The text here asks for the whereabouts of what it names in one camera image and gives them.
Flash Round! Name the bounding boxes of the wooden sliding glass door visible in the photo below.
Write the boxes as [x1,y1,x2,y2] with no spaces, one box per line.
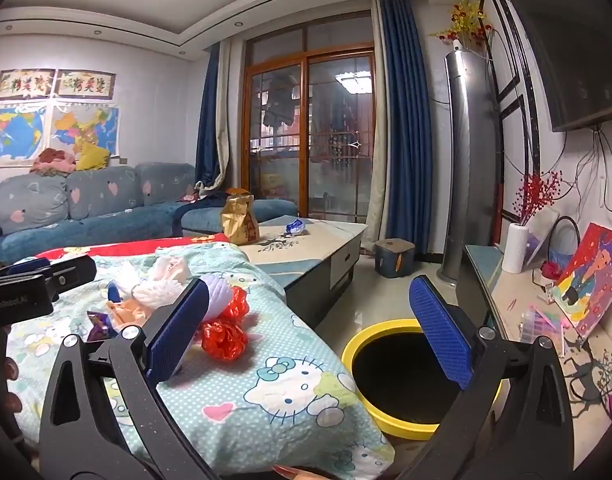
[241,10,377,223]

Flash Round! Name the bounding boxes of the blue grey fabric sofa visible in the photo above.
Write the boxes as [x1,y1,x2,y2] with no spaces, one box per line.
[0,162,299,266]

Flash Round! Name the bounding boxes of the blue curtain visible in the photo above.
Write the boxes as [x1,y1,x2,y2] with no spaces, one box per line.
[368,0,449,261]
[195,42,231,196]

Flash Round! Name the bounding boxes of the gold snack bag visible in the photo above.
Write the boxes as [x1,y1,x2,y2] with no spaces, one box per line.
[221,194,261,246]

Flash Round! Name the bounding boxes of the grey coffee table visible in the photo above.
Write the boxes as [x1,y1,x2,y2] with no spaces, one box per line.
[238,217,369,328]

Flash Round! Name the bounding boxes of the yellow pillow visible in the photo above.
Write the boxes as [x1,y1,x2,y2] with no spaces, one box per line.
[76,141,110,171]

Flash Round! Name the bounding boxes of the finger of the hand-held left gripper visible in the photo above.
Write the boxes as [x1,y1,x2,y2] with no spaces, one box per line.
[0,257,51,288]
[40,255,97,293]

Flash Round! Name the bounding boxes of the clear plastic bead box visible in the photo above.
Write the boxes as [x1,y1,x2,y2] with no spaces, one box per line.
[518,305,572,341]

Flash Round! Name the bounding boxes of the red berry branches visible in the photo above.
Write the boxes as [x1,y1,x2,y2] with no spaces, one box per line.
[511,170,564,226]

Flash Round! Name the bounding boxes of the red plastic bag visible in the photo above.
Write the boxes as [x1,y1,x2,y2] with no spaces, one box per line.
[198,286,250,363]

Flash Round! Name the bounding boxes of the world map poster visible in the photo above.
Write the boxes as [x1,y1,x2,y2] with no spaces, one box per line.
[0,105,49,167]

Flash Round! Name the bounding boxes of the yellow artificial flowers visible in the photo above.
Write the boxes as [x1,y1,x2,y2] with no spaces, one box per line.
[431,0,494,51]

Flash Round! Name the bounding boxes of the colourful figure painting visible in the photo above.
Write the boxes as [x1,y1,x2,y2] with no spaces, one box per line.
[553,222,612,338]

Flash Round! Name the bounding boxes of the blue basket with black handle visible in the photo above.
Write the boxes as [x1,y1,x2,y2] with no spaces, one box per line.
[541,216,582,281]

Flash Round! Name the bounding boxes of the calligraphy wall poster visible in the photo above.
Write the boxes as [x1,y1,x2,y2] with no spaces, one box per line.
[0,69,56,103]
[53,69,117,98]

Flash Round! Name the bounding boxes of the person's right hand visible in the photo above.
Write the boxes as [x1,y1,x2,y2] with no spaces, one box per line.
[273,465,327,480]

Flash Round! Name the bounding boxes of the television cabinet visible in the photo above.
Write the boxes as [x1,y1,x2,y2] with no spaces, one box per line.
[456,244,612,436]

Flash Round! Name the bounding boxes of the white ribbed vase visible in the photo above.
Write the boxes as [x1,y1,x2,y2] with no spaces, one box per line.
[501,222,530,275]

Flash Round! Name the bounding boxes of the yellow trash bin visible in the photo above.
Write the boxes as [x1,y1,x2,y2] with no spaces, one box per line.
[341,318,504,441]

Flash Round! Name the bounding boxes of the leaning purple picture board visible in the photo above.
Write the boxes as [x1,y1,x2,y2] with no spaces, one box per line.
[523,207,561,266]

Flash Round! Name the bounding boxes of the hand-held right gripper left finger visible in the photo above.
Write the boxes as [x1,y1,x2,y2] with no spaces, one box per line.
[39,277,210,480]

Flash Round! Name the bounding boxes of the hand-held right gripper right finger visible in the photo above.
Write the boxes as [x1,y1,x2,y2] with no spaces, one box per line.
[401,275,574,480]

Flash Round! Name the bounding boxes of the person's left hand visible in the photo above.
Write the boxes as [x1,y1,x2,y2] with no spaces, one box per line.
[0,322,25,413]

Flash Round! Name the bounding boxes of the orange plastic bag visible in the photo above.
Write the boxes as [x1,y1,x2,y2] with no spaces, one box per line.
[104,297,154,331]

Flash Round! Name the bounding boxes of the purple foam net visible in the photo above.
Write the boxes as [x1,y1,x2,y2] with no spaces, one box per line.
[206,276,229,321]

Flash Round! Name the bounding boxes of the country map poster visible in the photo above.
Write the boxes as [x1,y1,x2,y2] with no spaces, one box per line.
[50,104,120,158]

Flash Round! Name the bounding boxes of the purple wrapper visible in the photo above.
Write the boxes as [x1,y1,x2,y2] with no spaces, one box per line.
[86,310,119,343]

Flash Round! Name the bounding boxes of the white foam net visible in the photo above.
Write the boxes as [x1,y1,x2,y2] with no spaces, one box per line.
[130,280,187,311]

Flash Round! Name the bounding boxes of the dark blue garment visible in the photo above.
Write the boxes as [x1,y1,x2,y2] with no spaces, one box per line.
[178,191,227,207]

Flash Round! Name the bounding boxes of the white plastic bag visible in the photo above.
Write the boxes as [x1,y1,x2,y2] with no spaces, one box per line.
[110,255,193,291]

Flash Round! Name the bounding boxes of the wall mounted television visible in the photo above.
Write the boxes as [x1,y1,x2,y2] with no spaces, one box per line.
[503,0,612,133]

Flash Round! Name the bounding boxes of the blue storage stool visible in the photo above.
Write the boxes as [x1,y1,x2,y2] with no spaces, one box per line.
[375,238,417,279]

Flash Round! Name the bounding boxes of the red pink cloth pile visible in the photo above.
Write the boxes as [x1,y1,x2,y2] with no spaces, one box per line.
[30,147,77,177]

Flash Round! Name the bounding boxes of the red blanket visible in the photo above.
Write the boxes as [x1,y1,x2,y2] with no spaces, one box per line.
[33,234,231,266]

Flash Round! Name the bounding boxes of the silver tower air conditioner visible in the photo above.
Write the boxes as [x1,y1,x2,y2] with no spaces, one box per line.
[437,50,502,286]

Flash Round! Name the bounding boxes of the cartoon cat printed blanket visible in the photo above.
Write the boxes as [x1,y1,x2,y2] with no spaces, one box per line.
[6,242,394,476]

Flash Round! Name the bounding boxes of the black hanging cables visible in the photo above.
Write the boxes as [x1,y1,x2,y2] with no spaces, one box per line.
[561,125,612,211]

